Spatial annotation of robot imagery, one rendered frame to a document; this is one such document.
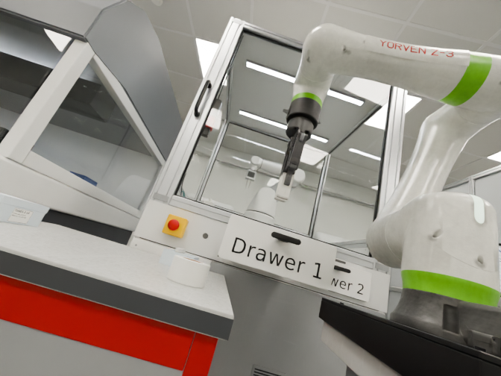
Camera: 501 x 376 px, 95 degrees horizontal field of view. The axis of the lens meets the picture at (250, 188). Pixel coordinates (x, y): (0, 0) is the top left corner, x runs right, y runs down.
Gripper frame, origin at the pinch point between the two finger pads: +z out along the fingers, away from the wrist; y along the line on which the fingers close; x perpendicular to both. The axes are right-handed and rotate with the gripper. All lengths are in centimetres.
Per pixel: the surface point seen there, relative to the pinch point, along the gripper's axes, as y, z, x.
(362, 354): 20.9, 28.2, 13.5
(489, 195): -91, -81, 174
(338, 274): -33, 15, 36
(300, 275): -1.0, 20.1, 9.9
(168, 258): -8.2, 26.0, -23.1
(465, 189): -110, -91, 175
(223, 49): -36, -72, -41
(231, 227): -1.1, 14.0, -10.0
